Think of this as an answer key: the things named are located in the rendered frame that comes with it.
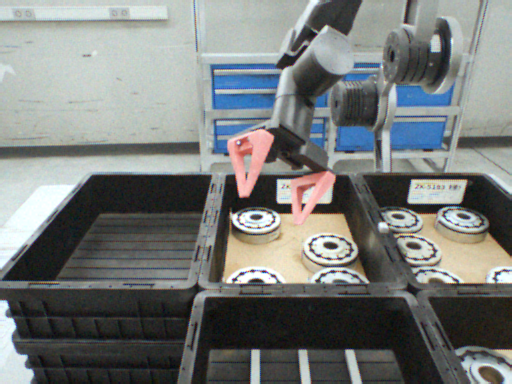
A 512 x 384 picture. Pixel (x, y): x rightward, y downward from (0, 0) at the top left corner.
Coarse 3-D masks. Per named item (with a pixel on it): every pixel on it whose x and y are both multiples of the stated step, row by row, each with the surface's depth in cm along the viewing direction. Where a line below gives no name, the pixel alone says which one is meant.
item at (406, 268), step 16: (368, 176) 91; (384, 176) 91; (400, 176) 91; (416, 176) 91; (432, 176) 91; (448, 176) 91; (464, 176) 91; (480, 176) 91; (368, 192) 84; (400, 256) 64; (416, 288) 57; (432, 288) 57; (448, 288) 57; (464, 288) 57; (480, 288) 57; (496, 288) 57
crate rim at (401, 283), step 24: (216, 192) 83; (360, 192) 83; (216, 216) 77; (384, 240) 68; (216, 288) 57; (240, 288) 57; (264, 288) 57; (288, 288) 57; (312, 288) 57; (336, 288) 57; (360, 288) 57; (384, 288) 57
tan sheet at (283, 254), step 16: (288, 224) 91; (304, 224) 91; (320, 224) 91; (336, 224) 91; (288, 240) 86; (304, 240) 86; (352, 240) 86; (240, 256) 81; (256, 256) 81; (272, 256) 81; (288, 256) 81; (288, 272) 76; (304, 272) 76
